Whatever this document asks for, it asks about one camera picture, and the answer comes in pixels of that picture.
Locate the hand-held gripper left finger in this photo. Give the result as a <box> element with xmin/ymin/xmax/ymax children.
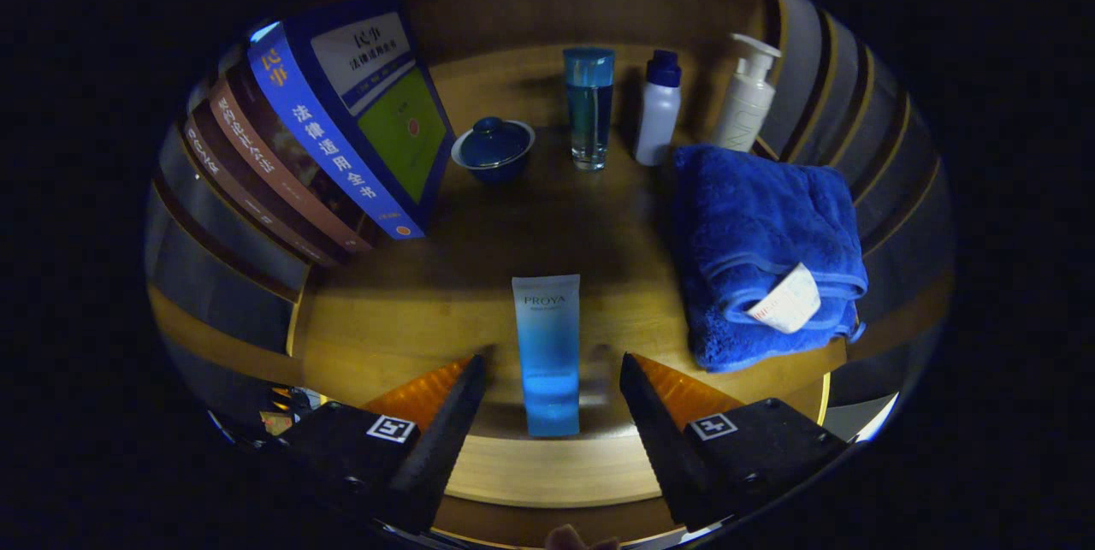
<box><xmin>257</xmin><ymin>352</ymin><xmax>488</xmax><ymax>534</ymax></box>

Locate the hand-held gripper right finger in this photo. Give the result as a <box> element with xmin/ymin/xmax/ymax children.
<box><xmin>619</xmin><ymin>352</ymin><xmax>852</xmax><ymax>532</ymax></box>

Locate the wooden drawer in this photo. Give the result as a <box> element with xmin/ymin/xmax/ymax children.
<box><xmin>432</xmin><ymin>499</ymin><xmax>685</xmax><ymax>549</ymax></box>

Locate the blue cosmetic tube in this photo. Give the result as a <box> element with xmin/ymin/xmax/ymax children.
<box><xmin>512</xmin><ymin>274</ymin><xmax>583</xmax><ymax>438</ymax></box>

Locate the wooden countertop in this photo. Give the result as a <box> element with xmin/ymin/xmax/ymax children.
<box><xmin>291</xmin><ymin>44</ymin><xmax>856</xmax><ymax>508</ymax></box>

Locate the wooden cabinet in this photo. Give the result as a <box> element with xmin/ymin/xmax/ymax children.
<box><xmin>145</xmin><ymin>0</ymin><xmax>955</xmax><ymax>549</ymax></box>

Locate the blue folded towel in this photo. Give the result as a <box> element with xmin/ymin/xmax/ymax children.
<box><xmin>672</xmin><ymin>144</ymin><xmax>869</xmax><ymax>373</ymax></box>

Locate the brown book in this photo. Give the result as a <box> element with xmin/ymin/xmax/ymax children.
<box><xmin>208</xmin><ymin>62</ymin><xmax>377</xmax><ymax>254</ymax></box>
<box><xmin>182</xmin><ymin>105</ymin><xmax>343</xmax><ymax>267</ymax></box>

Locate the blue lidded teacup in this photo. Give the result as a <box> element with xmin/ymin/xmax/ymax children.
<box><xmin>451</xmin><ymin>116</ymin><xmax>536</xmax><ymax>185</ymax></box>

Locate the white bottle blue cap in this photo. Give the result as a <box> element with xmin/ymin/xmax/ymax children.
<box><xmin>634</xmin><ymin>50</ymin><xmax>683</xmax><ymax>167</ymax></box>

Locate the clear blue bottle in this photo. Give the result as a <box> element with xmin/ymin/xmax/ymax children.
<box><xmin>563</xmin><ymin>47</ymin><xmax>615</xmax><ymax>172</ymax></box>

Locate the white pump bottle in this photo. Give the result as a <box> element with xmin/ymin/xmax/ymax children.
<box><xmin>710</xmin><ymin>33</ymin><xmax>782</xmax><ymax>153</ymax></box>

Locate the blue book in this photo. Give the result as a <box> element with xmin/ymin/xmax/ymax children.
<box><xmin>248</xmin><ymin>0</ymin><xmax>456</xmax><ymax>240</ymax></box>

